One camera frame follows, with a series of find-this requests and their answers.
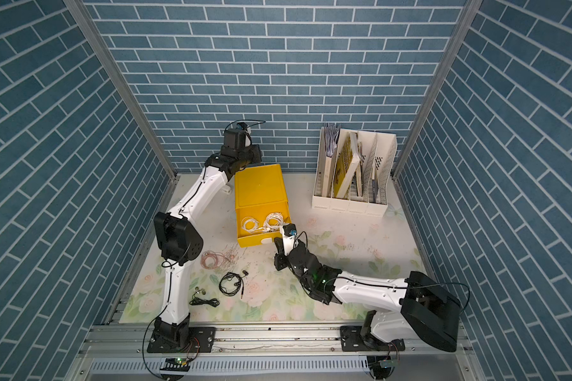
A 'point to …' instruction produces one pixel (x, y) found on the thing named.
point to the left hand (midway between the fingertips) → (266, 149)
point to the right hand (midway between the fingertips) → (276, 241)
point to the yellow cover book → (347, 163)
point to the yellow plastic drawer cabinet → (262, 205)
